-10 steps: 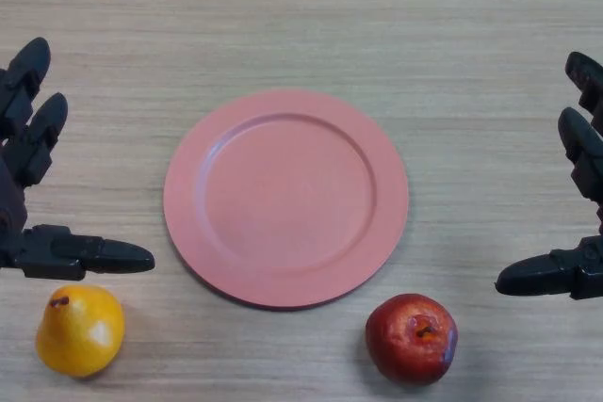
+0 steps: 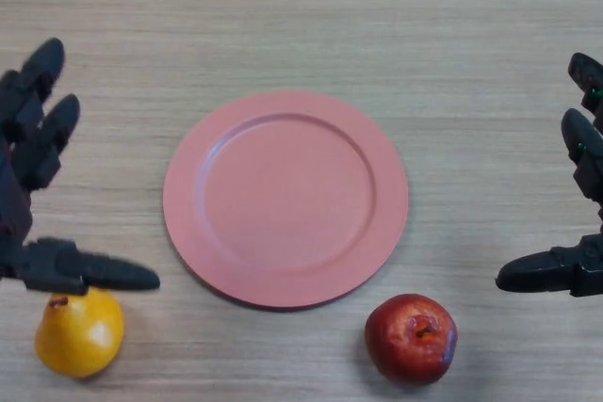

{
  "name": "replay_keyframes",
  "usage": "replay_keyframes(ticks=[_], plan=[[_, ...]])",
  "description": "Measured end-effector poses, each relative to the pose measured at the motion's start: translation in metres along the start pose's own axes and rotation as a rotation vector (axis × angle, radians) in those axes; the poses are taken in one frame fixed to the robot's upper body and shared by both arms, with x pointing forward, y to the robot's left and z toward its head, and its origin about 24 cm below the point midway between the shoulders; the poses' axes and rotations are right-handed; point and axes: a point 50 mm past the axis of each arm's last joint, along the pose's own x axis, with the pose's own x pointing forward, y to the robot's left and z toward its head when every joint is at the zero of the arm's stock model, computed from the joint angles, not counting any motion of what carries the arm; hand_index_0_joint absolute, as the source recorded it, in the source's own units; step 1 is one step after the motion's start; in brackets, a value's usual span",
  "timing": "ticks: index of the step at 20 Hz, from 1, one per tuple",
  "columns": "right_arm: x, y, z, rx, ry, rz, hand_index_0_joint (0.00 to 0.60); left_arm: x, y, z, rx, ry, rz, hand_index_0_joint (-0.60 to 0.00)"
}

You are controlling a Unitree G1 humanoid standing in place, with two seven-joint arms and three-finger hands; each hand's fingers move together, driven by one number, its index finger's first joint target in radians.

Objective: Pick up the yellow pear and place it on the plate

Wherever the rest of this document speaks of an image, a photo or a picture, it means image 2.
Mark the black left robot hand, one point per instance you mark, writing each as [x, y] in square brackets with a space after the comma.
[52, 265]

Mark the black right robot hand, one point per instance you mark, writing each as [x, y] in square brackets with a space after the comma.
[584, 270]

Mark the yellow pear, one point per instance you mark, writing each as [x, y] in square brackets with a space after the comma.
[77, 338]

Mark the pink round plate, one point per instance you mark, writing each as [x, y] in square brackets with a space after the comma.
[287, 199]

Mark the red apple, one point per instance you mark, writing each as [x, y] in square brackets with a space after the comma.
[405, 345]

